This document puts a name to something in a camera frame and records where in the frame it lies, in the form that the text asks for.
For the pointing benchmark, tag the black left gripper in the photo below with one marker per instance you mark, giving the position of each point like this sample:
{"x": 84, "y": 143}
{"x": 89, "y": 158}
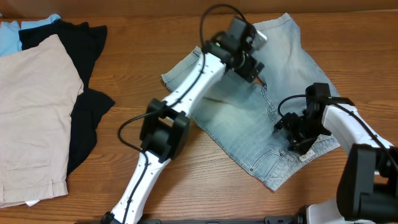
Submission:
{"x": 253, "y": 70}

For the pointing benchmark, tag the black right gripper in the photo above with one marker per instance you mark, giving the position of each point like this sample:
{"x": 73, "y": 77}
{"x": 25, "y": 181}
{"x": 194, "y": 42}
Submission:
{"x": 303, "y": 145}

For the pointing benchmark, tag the light blue denim shorts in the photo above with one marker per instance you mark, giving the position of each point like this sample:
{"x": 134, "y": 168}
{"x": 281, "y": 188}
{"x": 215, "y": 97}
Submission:
{"x": 240, "y": 116}

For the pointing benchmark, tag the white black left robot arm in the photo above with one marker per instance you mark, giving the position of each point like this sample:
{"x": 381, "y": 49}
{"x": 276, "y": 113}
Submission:
{"x": 167, "y": 122}

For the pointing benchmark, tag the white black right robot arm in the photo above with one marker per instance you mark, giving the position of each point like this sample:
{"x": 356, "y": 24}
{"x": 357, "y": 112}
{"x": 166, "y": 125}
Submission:
{"x": 367, "y": 191}

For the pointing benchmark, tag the black garment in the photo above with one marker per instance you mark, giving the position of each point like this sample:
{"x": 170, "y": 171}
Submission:
{"x": 84, "y": 44}

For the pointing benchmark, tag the beige shorts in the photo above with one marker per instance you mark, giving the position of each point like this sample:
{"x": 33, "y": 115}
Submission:
{"x": 39, "y": 88}

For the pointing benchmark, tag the light blue shirt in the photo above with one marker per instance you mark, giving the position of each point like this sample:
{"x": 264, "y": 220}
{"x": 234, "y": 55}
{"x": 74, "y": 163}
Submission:
{"x": 10, "y": 41}

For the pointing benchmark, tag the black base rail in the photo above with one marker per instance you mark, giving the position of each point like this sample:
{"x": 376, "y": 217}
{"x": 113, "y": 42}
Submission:
{"x": 267, "y": 220}

